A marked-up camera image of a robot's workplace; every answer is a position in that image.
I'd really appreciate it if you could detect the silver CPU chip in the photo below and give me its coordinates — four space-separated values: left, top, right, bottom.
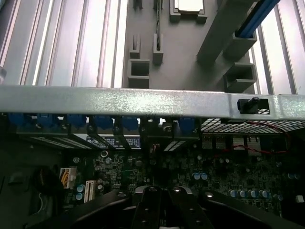
175 0 204 11

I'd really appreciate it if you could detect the black open PC case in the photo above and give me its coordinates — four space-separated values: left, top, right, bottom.
0 84 305 229

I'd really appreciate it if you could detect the white power connector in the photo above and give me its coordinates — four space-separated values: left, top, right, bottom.
59 168 77 189

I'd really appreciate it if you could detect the hard disk with blue carrier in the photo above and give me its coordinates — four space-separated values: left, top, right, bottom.
234 0 282 39

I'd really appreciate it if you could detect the thin red twisted wire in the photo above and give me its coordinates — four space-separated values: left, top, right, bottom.
214 120 293 158

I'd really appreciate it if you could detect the black intrusion switch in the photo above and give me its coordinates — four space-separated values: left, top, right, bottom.
237 96 259 115

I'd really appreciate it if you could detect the green loose RAM stick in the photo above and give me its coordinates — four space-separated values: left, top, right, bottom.
153 0 163 52

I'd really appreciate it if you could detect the grey parts rack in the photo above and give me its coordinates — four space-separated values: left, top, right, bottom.
121 0 282 94

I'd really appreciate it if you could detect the blue slot clip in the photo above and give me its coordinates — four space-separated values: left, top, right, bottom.
9 113 26 126
122 116 139 129
38 113 54 127
66 114 85 127
180 118 197 133
95 115 112 128

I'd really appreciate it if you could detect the green Dell motherboard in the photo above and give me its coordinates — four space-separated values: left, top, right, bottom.
61 133 305 215

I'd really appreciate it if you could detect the black braided power cable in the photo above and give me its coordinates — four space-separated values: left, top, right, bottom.
32 168 62 191

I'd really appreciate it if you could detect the white expansion slot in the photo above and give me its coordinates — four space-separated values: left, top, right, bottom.
84 180 96 203

